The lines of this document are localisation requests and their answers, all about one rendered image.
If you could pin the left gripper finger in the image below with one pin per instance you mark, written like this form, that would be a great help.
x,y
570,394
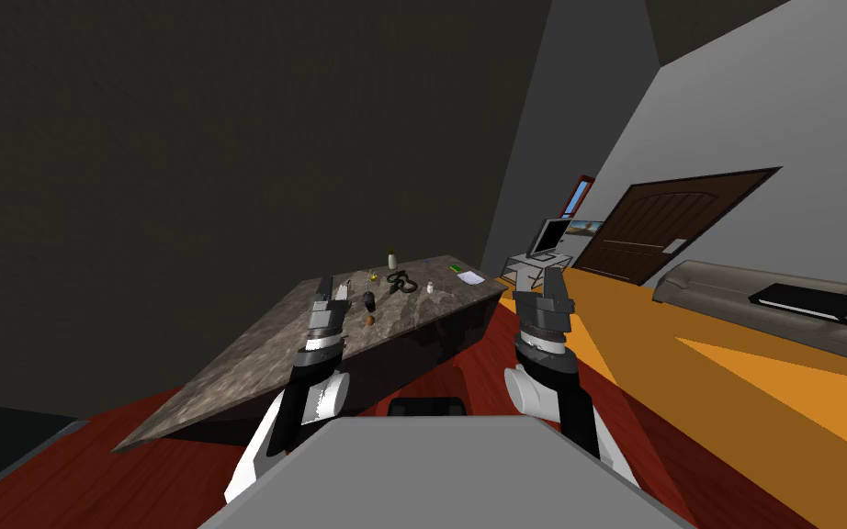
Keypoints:
x,y
325,289
342,292

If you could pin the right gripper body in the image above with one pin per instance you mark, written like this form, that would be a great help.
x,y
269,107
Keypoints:
x,y
543,312

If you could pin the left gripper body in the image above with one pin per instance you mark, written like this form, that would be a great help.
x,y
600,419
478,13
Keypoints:
x,y
328,317

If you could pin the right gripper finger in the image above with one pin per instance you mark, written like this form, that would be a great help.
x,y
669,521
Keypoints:
x,y
555,283

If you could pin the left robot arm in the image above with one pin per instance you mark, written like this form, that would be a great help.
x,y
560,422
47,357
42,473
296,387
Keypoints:
x,y
298,411

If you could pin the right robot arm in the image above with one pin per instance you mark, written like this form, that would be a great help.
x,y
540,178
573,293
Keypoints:
x,y
556,389

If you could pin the black round object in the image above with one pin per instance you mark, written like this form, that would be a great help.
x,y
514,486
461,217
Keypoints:
x,y
369,299

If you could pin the white desk with monitor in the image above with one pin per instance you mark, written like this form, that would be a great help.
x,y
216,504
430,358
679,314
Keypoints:
x,y
541,253

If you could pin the small yellow object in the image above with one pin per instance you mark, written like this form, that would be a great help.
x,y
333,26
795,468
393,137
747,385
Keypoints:
x,y
372,276

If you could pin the white bottle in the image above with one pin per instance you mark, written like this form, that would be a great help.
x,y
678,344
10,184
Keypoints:
x,y
392,260

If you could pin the grey marble table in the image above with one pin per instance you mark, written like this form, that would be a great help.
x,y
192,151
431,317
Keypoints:
x,y
276,353

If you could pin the white paper sheet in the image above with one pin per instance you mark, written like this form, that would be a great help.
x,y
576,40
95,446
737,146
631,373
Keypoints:
x,y
471,277

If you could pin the red framed window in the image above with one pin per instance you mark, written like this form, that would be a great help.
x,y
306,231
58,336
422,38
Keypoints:
x,y
578,195

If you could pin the dark brown door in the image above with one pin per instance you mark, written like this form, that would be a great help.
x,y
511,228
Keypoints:
x,y
651,228

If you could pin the grey sofa with black laptop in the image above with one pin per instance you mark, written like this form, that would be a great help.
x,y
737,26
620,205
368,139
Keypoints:
x,y
732,297

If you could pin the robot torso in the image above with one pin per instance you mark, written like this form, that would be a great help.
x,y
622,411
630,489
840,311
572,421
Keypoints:
x,y
438,477

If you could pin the landscape wall picture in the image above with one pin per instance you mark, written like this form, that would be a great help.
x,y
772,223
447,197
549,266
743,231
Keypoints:
x,y
586,228

